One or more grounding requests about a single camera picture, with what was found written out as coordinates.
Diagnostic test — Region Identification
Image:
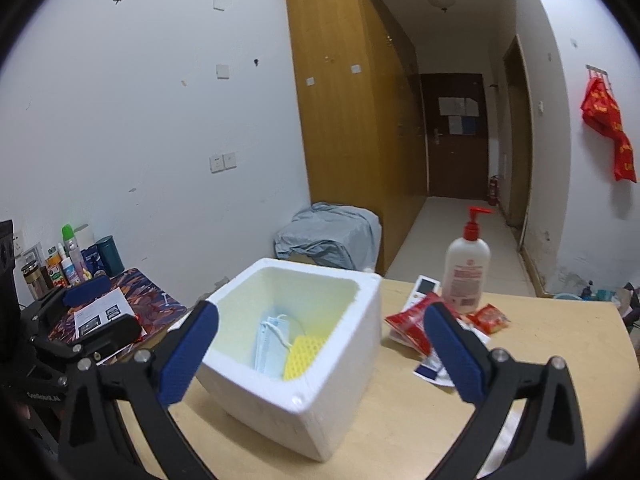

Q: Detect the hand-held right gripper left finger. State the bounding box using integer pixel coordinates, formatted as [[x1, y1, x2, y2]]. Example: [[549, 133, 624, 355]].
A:
[[57, 301, 221, 480]]

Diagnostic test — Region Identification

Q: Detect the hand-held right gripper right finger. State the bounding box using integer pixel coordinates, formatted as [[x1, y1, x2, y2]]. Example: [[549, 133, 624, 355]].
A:
[[424, 303, 588, 480]]

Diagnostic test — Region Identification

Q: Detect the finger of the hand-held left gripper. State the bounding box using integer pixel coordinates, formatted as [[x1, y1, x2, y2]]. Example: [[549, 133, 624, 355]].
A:
[[20, 275, 111, 333], [30, 314, 143, 368]]

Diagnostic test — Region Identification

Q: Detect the white foam box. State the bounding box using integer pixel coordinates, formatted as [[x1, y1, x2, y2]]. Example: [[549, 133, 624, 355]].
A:
[[167, 258, 383, 462]]

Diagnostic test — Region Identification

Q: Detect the white printed booklet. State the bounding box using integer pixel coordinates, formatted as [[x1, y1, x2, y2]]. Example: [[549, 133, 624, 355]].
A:
[[72, 287, 148, 366]]

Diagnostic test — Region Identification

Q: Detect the blue box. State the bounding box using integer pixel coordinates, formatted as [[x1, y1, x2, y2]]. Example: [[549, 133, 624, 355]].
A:
[[80, 247, 103, 279]]

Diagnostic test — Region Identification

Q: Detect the blue and white sachet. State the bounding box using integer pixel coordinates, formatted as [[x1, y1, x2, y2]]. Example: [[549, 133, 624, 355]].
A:
[[412, 362, 456, 388]]

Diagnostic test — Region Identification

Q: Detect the green cap spray bottle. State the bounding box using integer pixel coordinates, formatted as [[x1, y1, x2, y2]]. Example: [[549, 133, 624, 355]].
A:
[[61, 224, 88, 281]]

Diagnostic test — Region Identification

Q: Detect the teal cup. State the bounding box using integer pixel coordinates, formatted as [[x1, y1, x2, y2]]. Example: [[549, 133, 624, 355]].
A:
[[95, 235, 125, 277]]

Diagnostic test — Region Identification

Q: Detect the small red snack packet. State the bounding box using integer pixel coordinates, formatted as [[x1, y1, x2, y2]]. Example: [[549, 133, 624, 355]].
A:
[[467, 304, 511, 335]]

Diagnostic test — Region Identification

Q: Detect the steel thermos cup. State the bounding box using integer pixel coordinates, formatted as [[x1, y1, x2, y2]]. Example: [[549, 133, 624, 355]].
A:
[[21, 260, 51, 302]]

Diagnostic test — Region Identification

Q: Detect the large red snack packet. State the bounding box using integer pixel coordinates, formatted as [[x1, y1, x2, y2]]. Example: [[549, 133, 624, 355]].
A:
[[384, 297, 446, 356]]

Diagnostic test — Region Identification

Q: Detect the white remote control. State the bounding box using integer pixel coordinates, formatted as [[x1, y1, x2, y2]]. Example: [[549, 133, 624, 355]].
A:
[[407, 275, 441, 311]]

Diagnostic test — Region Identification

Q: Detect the blue face mask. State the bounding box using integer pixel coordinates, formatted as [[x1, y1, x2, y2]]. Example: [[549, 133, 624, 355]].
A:
[[255, 314, 301, 378]]

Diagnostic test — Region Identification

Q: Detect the white lotion pump bottle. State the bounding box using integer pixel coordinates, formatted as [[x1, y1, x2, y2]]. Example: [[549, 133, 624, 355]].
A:
[[442, 206, 493, 315]]

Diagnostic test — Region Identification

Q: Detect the yellow mesh sponge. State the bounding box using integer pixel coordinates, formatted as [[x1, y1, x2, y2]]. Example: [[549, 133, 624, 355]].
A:
[[282, 336, 326, 381]]

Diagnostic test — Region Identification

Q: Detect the pile of floor clutter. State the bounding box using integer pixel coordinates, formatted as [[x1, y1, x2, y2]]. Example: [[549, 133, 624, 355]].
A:
[[580, 280, 640, 323]]

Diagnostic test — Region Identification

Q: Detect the grey cloth cover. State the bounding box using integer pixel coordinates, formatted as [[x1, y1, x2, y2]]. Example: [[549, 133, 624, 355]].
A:
[[274, 202, 382, 273]]

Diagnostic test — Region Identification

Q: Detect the brown entrance door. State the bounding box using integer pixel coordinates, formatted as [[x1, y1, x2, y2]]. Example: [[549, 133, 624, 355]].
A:
[[420, 73, 488, 198]]

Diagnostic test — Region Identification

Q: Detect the wooden side door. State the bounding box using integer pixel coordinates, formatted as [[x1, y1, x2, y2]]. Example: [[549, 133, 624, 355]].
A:
[[502, 35, 533, 231]]

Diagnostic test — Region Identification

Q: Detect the wooden wardrobe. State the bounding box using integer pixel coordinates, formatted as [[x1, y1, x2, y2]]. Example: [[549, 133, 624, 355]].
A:
[[284, 0, 428, 276]]

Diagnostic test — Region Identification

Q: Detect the red hanging bag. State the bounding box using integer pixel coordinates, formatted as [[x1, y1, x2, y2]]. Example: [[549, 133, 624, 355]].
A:
[[580, 79, 623, 136], [612, 130, 638, 183]]

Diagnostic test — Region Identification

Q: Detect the double wall switch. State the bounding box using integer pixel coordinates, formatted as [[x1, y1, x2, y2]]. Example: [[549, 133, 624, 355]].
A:
[[209, 152, 237, 174]]

